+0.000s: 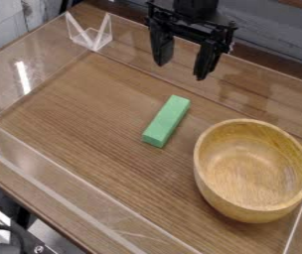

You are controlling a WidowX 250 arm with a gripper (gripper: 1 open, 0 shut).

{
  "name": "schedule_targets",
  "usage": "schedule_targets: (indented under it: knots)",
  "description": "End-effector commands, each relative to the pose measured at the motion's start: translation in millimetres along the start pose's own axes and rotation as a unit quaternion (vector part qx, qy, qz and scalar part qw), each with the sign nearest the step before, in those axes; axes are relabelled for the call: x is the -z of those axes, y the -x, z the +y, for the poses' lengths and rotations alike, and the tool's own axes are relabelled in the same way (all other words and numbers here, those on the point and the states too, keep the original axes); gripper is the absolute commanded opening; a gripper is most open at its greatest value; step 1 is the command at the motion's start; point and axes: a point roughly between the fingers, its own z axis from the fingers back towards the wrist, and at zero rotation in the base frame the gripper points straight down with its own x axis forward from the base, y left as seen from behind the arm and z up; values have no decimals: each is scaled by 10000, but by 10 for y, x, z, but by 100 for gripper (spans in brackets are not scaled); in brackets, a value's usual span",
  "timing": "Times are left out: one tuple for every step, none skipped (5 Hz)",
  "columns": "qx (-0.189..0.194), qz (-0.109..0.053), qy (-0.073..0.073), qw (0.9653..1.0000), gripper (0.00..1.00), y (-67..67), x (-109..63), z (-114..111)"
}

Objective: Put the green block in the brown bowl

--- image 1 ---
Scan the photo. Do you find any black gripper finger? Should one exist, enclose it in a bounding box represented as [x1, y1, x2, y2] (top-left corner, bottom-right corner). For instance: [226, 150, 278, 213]
[150, 20, 174, 66]
[194, 40, 223, 80]

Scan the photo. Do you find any brown wooden bowl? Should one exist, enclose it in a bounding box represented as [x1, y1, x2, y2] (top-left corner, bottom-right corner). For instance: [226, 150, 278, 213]
[194, 119, 302, 223]

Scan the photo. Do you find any green rectangular block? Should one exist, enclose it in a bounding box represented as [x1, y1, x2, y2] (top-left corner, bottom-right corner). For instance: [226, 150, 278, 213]
[142, 95, 191, 148]

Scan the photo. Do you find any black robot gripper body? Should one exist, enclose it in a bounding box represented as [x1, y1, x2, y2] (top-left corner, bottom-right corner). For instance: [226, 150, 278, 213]
[146, 0, 237, 45]

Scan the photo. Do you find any clear acrylic corner bracket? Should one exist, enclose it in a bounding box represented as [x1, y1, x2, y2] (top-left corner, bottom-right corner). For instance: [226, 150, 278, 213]
[65, 12, 112, 52]

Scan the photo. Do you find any black cable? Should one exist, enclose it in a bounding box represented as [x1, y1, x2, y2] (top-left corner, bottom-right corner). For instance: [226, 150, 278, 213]
[0, 223, 26, 254]

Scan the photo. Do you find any black metal table bracket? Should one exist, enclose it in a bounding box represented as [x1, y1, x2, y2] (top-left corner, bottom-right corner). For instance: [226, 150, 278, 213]
[10, 217, 77, 254]

